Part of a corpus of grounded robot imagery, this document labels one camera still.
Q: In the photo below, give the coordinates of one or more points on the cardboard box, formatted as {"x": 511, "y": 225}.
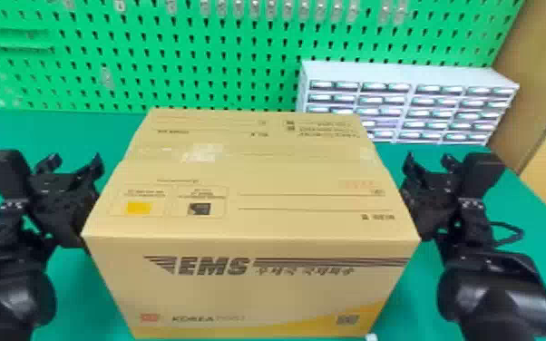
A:
{"x": 254, "y": 228}

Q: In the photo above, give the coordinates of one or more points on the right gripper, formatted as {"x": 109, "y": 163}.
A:
{"x": 435, "y": 204}

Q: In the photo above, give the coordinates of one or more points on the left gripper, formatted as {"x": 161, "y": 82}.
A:
{"x": 63, "y": 204}

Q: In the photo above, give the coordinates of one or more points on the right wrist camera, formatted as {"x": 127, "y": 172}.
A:
{"x": 482, "y": 174}

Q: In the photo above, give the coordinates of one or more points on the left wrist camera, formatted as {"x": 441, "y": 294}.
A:
{"x": 2, "y": 172}

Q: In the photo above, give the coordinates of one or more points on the white drawer cabinet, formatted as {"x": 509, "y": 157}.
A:
{"x": 425, "y": 102}

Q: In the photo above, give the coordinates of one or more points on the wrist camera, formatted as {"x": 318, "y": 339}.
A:
{"x": 2, "y": 172}
{"x": 482, "y": 174}

